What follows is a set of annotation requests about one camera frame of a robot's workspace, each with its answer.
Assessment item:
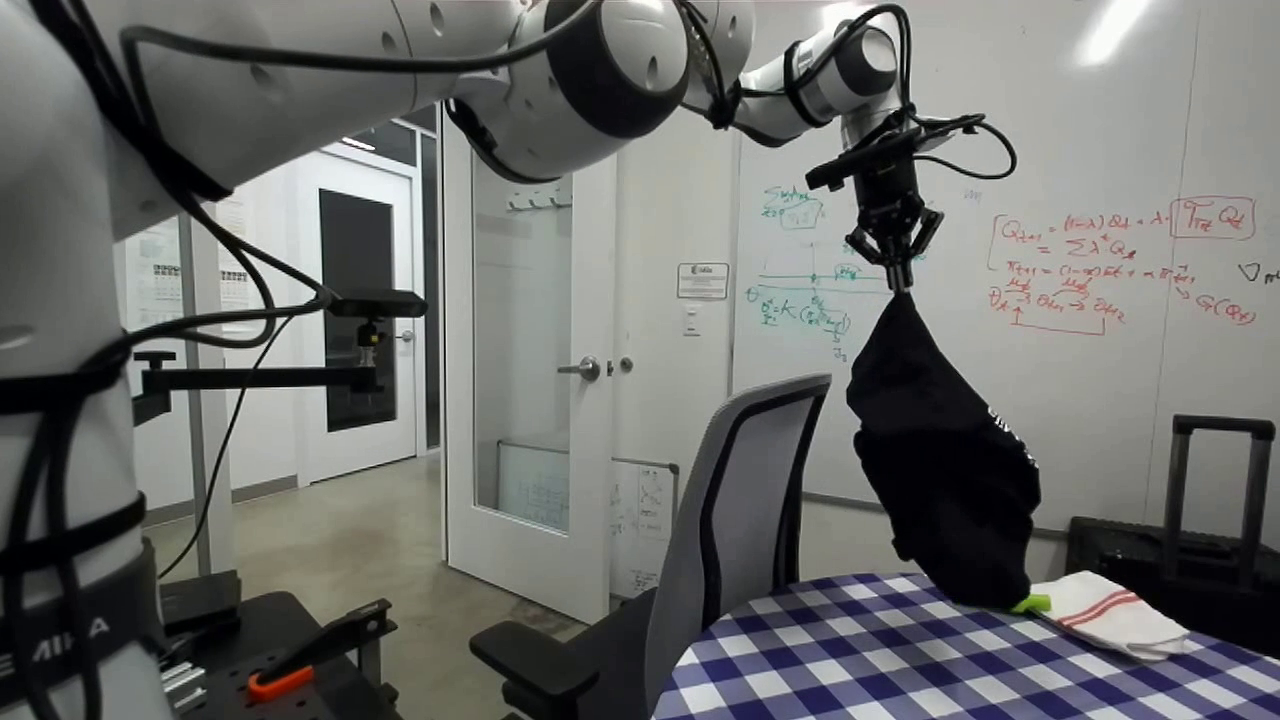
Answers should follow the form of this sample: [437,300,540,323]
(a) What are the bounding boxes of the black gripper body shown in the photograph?
[839,122,950,268]

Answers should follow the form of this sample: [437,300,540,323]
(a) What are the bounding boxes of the black cloth with white logo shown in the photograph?
[844,289,1048,614]

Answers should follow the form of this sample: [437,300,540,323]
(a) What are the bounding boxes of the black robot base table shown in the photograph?
[156,569,408,720]

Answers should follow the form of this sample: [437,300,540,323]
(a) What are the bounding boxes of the grey mesh office chair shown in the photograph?
[468,372,837,720]

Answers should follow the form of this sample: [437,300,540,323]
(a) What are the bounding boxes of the white door with glass pane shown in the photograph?
[437,101,629,629]

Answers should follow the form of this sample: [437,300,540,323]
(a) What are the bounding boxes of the blue white checkered tablecloth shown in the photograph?
[653,570,1280,720]

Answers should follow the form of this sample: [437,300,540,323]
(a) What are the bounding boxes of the white towel with red stripes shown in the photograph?
[1021,569,1198,666]

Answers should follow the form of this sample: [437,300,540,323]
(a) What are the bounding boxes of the black wheeled suitcase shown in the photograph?
[1063,411,1280,661]

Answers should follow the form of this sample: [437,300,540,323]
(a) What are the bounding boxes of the white door with dark window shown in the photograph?
[211,122,434,487]

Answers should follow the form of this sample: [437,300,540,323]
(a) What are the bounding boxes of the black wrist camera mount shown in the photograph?
[803,107,991,193]

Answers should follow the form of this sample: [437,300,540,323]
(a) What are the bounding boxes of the small white wall sign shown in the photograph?
[672,254,735,303]

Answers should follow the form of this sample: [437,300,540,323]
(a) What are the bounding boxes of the large wall whiteboard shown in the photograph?
[727,0,1280,538]

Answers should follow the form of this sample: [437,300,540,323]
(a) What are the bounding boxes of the silver door handle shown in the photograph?
[555,351,608,386]

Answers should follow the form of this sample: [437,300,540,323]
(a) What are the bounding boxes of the black camera on stand arm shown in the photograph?
[127,285,437,429]

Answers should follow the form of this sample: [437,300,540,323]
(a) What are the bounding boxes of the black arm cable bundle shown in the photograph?
[0,0,608,720]

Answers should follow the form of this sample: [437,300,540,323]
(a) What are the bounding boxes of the orange handled clamp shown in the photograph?
[242,594,401,706]

